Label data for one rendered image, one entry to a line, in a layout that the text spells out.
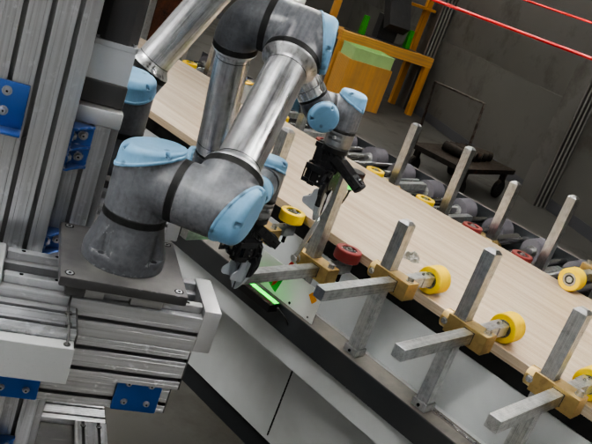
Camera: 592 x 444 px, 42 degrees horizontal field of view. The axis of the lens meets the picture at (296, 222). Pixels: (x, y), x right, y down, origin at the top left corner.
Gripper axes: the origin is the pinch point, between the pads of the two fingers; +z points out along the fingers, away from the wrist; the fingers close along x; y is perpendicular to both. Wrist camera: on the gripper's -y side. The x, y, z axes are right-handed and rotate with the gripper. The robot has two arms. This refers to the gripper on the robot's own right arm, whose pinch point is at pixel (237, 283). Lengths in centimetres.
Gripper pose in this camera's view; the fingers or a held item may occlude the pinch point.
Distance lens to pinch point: 201.3
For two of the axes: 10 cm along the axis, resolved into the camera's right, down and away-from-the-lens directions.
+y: -6.8, 0.2, -7.4
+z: -3.3, 8.9, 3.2
